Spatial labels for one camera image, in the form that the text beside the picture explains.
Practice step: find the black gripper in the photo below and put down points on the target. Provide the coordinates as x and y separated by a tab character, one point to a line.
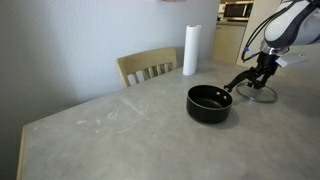
266	61

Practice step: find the cream kitchen counter cabinet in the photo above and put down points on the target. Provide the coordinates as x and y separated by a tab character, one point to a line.
228	41

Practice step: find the wooden chair with slat back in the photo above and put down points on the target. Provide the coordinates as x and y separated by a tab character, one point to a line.
143	60

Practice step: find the white paper towel roll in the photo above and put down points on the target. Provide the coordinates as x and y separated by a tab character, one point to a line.
191	50

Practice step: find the glass lid with black knob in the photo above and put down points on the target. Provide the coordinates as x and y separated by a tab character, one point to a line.
266	96

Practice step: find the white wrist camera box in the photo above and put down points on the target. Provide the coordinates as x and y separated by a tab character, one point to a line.
291	60

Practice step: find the tall cream cabinet doors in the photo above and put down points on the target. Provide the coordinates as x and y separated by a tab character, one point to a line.
258	10

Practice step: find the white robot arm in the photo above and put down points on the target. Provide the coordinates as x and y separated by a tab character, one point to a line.
293	23

